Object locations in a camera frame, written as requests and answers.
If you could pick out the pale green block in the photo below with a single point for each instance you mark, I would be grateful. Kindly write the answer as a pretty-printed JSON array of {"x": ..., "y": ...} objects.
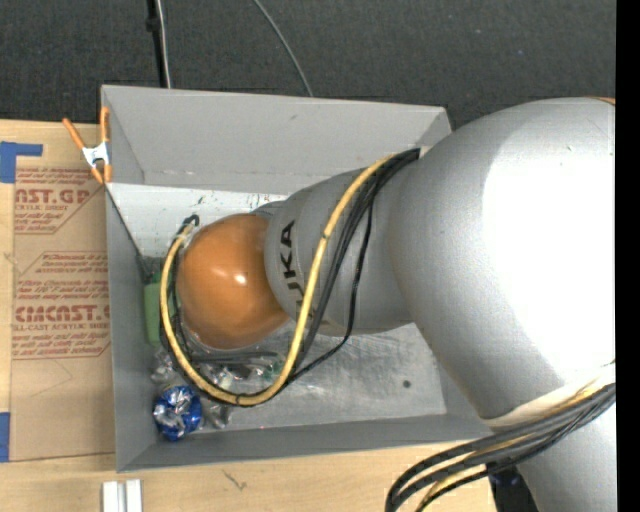
[{"x": 152, "y": 310}]

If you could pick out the clear crumpled plastic piece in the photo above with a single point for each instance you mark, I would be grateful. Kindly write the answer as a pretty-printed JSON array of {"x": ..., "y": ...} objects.
[{"x": 162, "y": 367}]

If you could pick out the brown cardboard board red print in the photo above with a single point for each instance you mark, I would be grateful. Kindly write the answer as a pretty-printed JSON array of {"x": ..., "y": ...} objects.
[{"x": 55, "y": 380}]

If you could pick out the grey metal bin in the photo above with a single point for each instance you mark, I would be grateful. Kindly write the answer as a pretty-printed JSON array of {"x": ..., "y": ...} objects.
[{"x": 250, "y": 135}]

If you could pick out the blue and silver foil ball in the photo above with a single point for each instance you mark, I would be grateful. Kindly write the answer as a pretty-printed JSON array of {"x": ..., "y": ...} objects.
[{"x": 175, "y": 415}]

